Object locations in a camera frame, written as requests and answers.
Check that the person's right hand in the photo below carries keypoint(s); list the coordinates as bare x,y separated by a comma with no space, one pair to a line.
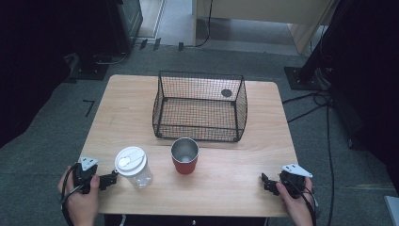
298,208

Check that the person's dark clothing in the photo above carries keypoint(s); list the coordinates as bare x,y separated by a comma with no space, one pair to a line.
188,221

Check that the black tape strip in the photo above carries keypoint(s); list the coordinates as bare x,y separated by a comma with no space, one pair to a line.
181,46

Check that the black metal stand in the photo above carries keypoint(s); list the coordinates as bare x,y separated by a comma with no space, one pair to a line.
91,71
302,79

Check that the beige wooden furniture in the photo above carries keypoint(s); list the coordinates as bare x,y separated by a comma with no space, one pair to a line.
266,9

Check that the white box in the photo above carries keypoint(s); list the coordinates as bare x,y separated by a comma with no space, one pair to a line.
392,212

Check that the clear plastic cup white lid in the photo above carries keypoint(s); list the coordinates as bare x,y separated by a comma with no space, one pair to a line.
130,160

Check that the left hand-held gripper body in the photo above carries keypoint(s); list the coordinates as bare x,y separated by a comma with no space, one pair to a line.
84,177

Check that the dark curtain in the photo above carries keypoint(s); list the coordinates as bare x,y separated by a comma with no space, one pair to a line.
373,78
34,62

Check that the person's left hand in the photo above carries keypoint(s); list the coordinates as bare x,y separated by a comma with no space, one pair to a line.
82,204

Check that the red metal cup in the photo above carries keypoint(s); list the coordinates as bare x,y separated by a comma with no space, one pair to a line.
185,166

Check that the dark cabinet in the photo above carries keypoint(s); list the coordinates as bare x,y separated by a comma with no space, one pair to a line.
127,22

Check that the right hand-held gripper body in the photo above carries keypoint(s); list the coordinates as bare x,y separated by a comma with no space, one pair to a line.
295,185

